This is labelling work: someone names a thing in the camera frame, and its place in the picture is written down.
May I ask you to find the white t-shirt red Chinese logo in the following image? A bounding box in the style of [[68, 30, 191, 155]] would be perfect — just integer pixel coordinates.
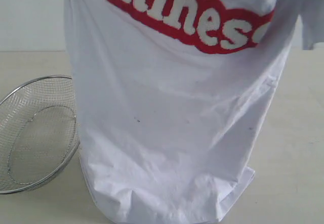
[[64, 0, 323, 223]]

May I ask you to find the metal wire mesh basket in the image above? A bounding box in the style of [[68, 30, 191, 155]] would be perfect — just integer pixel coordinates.
[[1, 75, 79, 195]]

